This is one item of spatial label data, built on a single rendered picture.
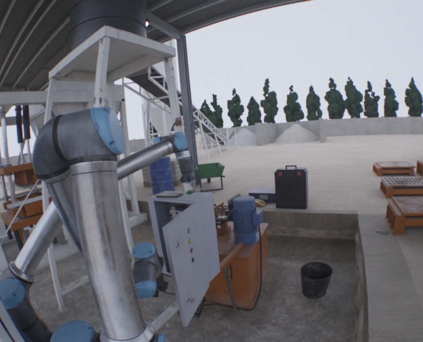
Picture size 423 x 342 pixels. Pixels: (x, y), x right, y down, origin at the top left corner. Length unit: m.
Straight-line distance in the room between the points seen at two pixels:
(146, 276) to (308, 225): 3.03
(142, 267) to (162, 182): 4.90
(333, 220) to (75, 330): 3.35
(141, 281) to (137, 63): 2.04
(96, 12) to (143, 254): 1.88
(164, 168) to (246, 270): 4.09
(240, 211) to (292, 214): 1.65
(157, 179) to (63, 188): 5.16
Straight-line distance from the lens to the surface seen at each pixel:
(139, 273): 0.88
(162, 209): 1.74
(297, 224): 3.66
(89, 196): 0.51
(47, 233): 1.17
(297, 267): 2.97
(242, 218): 2.12
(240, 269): 2.10
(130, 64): 2.52
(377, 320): 1.86
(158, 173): 5.70
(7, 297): 1.09
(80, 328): 0.75
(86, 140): 0.52
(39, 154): 0.60
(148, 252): 0.92
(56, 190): 0.65
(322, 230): 3.66
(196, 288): 1.41
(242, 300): 2.32
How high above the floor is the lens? 1.61
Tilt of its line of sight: 8 degrees down
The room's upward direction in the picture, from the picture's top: 6 degrees counter-clockwise
